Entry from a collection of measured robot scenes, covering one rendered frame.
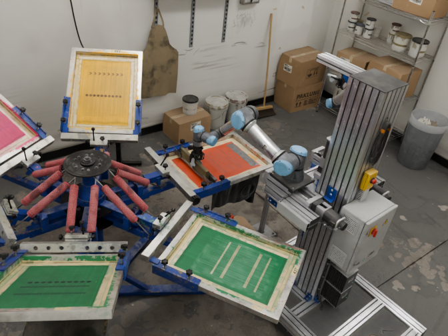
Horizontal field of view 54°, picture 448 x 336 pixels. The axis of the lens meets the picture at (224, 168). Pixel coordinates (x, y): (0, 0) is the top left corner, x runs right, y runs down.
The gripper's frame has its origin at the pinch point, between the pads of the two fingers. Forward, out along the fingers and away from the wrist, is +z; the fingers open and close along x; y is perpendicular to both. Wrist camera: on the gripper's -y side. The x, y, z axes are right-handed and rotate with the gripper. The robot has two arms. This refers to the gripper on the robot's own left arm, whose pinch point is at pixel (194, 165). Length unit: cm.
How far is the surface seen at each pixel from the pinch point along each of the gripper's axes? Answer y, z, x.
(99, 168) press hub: 9, -30, -79
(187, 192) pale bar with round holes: 29.4, -3.3, -24.9
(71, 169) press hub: 2, -30, -95
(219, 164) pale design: 2.7, 5.3, 22.4
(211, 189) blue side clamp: 30.4, 0.9, -4.5
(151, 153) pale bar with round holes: -24.7, -3.2, -24.7
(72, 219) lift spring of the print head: 28, -14, -106
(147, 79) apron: -193, 22, 62
